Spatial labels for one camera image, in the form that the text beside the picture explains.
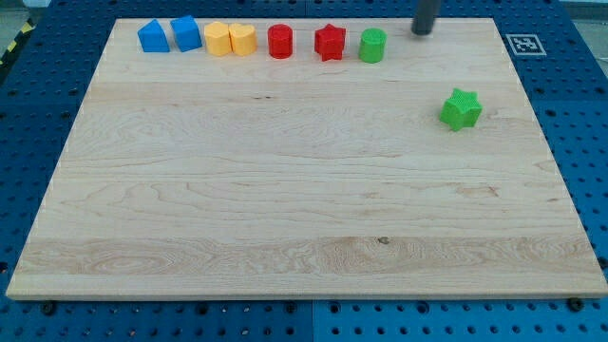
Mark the green cylinder block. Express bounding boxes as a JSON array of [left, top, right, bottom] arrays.
[[358, 28, 388, 64]]

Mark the red star block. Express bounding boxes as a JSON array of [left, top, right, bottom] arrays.
[[314, 24, 346, 62]]

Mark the green star block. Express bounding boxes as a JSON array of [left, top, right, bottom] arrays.
[[439, 87, 483, 131]]

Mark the light wooden board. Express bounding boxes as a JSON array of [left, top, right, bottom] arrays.
[[7, 18, 607, 301]]

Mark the red cylinder block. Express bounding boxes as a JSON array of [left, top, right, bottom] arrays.
[[267, 24, 294, 59]]

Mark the yellow heart block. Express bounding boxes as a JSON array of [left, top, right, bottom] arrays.
[[229, 23, 257, 56]]

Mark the yellow pentagon block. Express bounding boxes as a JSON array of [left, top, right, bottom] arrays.
[[204, 21, 233, 56]]

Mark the blue cube block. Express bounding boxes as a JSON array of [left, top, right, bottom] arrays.
[[170, 15, 202, 52]]

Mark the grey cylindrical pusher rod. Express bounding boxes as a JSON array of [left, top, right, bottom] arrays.
[[410, 0, 442, 36]]

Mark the blue triangular block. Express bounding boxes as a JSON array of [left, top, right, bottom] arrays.
[[137, 19, 170, 52]]

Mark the white fiducial marker tag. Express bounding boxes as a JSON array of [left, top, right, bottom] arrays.
[[505, 33, 546, 56]]

